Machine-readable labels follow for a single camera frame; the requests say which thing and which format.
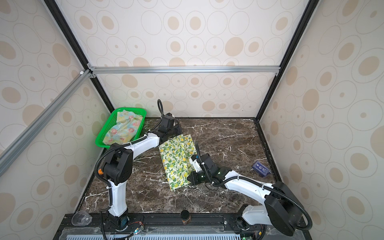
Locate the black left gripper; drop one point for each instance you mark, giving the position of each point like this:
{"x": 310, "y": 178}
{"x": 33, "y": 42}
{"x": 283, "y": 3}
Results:
{"x": 179, "y": 130}

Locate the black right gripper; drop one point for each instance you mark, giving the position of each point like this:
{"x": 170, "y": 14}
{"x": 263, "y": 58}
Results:
{"x": 193, "y": 180}

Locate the lemon print green skirt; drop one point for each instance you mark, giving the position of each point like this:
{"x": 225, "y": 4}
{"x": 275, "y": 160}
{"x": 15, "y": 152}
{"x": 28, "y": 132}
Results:
{"x": 175, "y": 154}

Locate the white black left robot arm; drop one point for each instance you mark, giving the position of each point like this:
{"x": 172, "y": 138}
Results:
{"x": 115, "y": 166}

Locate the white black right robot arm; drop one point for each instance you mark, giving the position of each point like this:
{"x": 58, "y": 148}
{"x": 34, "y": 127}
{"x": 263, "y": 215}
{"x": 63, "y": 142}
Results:
{"x": 277, "y": 204}

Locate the floral pastel skirt in basket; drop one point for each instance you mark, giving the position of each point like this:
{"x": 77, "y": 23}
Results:
{"x": 121, "y": 127}

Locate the brown cylindrical knob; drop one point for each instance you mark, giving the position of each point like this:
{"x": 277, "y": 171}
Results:
{"x": 185, "y": 217}

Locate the blue card box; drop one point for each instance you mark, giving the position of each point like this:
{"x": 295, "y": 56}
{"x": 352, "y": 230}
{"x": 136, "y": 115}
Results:
{"x": 261, "y": 169}

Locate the green plastic basket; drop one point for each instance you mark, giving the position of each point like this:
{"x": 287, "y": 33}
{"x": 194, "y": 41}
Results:
{"x": 140, "y": 111}

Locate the clear plastic cup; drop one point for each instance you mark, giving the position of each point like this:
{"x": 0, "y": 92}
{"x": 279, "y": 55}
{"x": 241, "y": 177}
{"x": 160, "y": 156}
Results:
{"x": 81, "y": 219}

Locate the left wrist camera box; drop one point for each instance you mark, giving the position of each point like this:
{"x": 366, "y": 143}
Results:
{"x": 168, "y": 124}

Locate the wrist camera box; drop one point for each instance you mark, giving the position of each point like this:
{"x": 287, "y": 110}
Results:
{"x": 206, "y": 161}
{"x": 168, "y": 124}

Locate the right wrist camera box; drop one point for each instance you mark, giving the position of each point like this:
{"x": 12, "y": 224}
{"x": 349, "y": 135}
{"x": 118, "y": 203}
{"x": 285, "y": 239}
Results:
{"x": 206, "y": 161}

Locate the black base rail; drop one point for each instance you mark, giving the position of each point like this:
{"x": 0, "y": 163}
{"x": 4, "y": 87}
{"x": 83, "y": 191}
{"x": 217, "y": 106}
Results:
{"x": 171, "y": 227}

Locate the silver aluminium rail back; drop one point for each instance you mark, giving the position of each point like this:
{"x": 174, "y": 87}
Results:
{"x": 185, "y": 70}

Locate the silver aluminium rail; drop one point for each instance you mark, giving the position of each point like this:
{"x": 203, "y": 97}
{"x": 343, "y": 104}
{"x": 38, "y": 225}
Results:
{"x": 25, "y": 138}
{"x": 185, "y": 70}

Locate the silver aluminium rail left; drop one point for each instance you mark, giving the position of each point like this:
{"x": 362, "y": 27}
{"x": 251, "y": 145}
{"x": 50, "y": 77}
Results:
{"x": 25, "y": 138}

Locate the black corner frame post left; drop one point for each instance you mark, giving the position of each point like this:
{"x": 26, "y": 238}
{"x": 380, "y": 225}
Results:
{"x": 63, "y": 25}

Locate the black corner frame post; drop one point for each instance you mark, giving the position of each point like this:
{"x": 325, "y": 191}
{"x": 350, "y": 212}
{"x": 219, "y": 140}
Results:
{"x": 63, "y": 25}
{"x": 302, "y": 25}

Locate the black corner frame post right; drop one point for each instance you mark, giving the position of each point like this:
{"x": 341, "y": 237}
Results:
{"x": 302, "y": 25}

